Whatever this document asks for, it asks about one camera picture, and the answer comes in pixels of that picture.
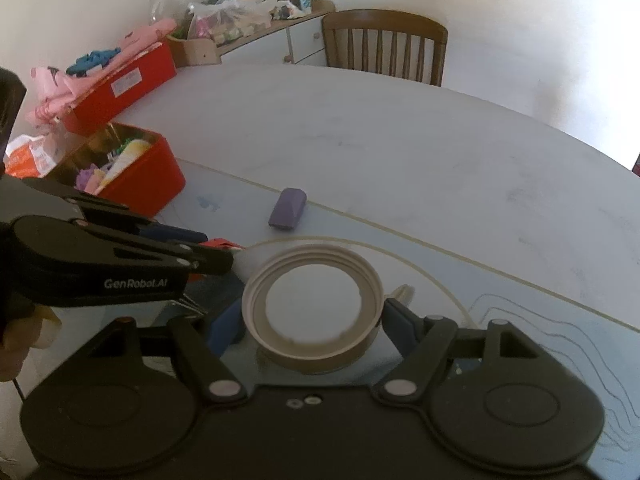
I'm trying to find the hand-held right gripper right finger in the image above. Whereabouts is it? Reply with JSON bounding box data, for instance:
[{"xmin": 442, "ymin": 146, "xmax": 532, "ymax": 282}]
[{"xmin": 381, "ymin": 297, "xmax": 546, "ymax": 404}]

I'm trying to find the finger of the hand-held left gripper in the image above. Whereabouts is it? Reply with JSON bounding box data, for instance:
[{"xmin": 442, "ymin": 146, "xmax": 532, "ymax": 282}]
[
  {"xmin": 70, "ymin": 219, "xmax": 236, "ymax": 277},
  {"xmin": 19, "ymin": 176, "xmax": 210, "ymax": 245}
]

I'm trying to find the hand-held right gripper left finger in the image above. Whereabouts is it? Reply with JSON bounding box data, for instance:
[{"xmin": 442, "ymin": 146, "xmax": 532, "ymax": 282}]
[{"xmin": 85, "ymin": 299, "xmax": 248, "ymax": 404}]

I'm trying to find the beige tape roll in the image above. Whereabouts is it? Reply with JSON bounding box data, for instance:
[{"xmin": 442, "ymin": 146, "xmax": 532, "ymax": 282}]
[{"xmin": 241, "ymin": 244, "xmax": 385, "ymax": 374}]

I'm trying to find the person's left hand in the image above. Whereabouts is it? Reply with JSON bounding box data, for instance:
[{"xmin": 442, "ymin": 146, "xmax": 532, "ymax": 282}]
[{"xmin": 0, "ymin": 304, "xmax": 64, "ymax": 382}]

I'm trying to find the pale yellow bottle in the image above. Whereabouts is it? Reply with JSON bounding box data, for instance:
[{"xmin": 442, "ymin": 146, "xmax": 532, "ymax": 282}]
[{"xmin": 101, "ymin": 139, "xmax": 152, "ymax": 192}]

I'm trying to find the purple eraser block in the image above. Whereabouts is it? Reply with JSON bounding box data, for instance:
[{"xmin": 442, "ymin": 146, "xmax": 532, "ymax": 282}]
[{"xmin": 268, "ymin": 187, "xmax": 307, "ymax": 232}]

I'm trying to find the blue table mat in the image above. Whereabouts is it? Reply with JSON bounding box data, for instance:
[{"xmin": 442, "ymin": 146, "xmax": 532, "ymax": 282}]
[{"xmin": 149, "ymin": 159, "xmax": 640, "ymax": 477}]

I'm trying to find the orange and white packet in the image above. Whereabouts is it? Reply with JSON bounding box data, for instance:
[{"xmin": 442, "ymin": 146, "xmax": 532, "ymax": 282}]
[{"xmin": 4, "ymin": 134, "xmax": 62, "ymax": 179}]

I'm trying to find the red box with white label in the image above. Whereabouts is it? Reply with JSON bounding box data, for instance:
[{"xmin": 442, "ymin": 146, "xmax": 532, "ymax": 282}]
[{"xmin": 58, "ymin": 42, "xmax": 179, "ymax": 137}]

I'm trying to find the cardboard box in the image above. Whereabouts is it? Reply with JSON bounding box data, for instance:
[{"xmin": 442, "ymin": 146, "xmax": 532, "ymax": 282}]
[{"xmin": 166, "ymin": 34, "xmax": 222, "ymax": 68}]

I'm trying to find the pink cloth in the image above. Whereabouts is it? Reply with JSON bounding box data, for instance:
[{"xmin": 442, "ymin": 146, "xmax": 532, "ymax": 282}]
[{"xmin": 25, "ymin": 17, "xmax": 177, "ymax": 127}]

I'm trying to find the blue toy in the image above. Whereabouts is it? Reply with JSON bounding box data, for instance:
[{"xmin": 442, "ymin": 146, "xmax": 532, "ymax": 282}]
[{"xmin": 66, "ymin": 47, "xmax": 123, "ymax": 76}]

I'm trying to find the clear plastic bag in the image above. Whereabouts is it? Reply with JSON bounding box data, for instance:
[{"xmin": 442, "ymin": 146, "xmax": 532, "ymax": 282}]
[{"xmin": 187, "ymin": 0, "xmax": 274, "ymax": 44}]

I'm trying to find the white sideboard cabinet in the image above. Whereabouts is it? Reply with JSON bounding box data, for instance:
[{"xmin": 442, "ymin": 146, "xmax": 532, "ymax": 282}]
[{"xmin": 216, "ymin": 0, "xmax": 337, "ymax": 66}]

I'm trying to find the wooden chair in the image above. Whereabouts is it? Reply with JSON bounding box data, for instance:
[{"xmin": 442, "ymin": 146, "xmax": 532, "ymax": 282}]
[{"xmin": 321, "ymin": 8, "xmax": 449, "ymax": 87}]

